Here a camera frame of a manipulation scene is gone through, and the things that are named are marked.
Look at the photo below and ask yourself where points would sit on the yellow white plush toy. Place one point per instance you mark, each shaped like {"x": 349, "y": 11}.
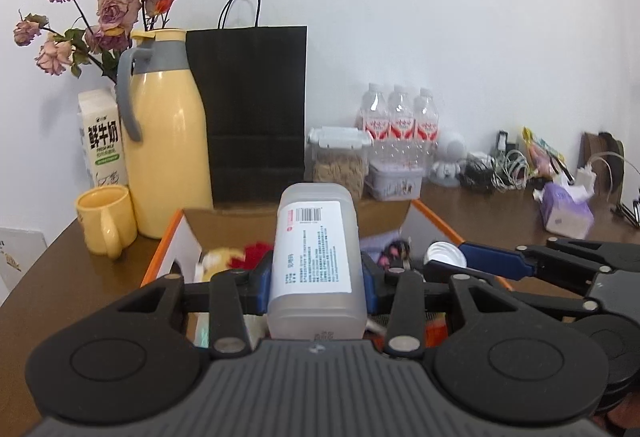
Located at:
{"x": 222, "y": 259}

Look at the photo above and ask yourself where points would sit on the frosted plastic container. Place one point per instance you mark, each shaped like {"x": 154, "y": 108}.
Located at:
{"x": 310, "y": 257}

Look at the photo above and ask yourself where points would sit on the clear clip-lid seed container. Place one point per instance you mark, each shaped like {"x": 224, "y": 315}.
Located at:
{"x": 340, "y": 172}

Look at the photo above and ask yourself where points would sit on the floral tin box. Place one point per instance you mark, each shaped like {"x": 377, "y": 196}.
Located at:
{"x": 395, "y": 184}

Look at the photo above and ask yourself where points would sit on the white robot speaker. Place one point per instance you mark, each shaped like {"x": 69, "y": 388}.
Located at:
{"x": 450, "y": 152}

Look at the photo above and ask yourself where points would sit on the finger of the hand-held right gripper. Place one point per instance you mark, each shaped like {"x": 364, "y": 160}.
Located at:
{"x": 437, "y": 272}
{"x": 495, "y": 259}

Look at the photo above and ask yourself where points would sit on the red-orange cardboard box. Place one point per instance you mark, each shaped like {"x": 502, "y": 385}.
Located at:
{"x": 185, "y": 242}

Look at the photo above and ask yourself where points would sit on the white ridged cap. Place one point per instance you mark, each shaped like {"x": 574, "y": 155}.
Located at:
{"x": 442, "y": 253}

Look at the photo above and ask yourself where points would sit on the white printed board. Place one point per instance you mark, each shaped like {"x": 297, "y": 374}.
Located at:
{"x": 20, "y": 262}

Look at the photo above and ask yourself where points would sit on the purple cloth pouch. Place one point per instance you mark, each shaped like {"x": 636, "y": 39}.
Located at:
{"x": 375, "y": 244}

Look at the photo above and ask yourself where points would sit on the white power strip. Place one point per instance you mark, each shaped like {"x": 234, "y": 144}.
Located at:
{"x": 585, "y": 179}

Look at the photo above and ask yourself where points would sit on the red fuzzy ornament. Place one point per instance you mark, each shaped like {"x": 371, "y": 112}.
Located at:
{"x": 257, "y": 251}

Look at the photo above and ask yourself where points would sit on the yellow thermos jug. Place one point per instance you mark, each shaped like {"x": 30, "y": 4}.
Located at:
{"x": 165, "y": 152}

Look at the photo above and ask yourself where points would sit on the purple tissue pack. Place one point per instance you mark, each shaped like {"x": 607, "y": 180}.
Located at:
{"x": 565, "y": 214}

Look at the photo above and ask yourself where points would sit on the black paper bag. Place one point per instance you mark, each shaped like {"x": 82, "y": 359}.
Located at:
{"x": 250, "y": 117}

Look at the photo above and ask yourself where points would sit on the iridescent plastic bag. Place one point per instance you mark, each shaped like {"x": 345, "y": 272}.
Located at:
{"x": 201, "y": 332}

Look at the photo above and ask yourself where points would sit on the yellow mug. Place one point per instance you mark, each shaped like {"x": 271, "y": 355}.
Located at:
{"x": 100, "y": 217}

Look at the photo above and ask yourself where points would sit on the colourful snack packet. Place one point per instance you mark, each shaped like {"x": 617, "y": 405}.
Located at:
{"x": 542, "y": 152}

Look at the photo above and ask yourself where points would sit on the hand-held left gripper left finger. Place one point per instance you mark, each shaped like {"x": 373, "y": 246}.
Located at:
{"x": 260, "y": 282}

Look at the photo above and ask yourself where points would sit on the white milk carton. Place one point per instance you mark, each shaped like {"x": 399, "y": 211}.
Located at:
{"x": 102, "y": 142}

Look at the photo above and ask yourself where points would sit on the clear water bottle red label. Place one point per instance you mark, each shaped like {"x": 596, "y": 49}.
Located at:
{"x": 375, "y": 117}
{"x": 401, "y": 117}
{"x": 426, "y": 122}

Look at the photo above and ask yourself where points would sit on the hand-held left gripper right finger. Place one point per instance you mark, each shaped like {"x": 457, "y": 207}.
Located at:
{"x": 370, "y": 287}

